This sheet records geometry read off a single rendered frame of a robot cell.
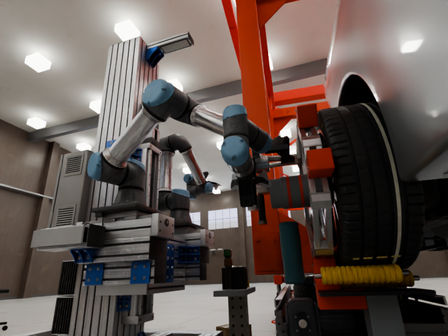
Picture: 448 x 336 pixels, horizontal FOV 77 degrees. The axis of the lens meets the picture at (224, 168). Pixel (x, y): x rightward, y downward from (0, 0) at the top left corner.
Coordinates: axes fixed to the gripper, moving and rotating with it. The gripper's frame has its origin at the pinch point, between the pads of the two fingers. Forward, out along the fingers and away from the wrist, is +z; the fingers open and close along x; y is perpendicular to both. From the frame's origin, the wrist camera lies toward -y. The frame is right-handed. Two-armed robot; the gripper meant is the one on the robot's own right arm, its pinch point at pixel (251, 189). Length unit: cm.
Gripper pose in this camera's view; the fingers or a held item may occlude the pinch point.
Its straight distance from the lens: 109.0
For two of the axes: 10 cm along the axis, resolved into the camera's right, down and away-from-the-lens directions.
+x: -9.7, 1.1, 2.1
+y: -0.3, -9.3, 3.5
